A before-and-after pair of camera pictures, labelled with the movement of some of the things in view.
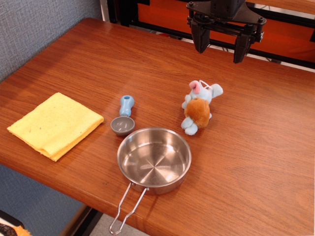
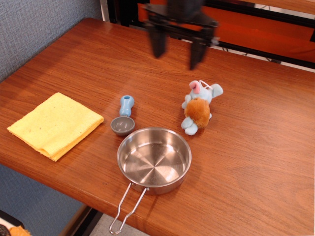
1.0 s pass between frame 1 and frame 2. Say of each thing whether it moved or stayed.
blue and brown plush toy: stayed
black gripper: moved
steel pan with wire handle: stayed
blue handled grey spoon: stayed
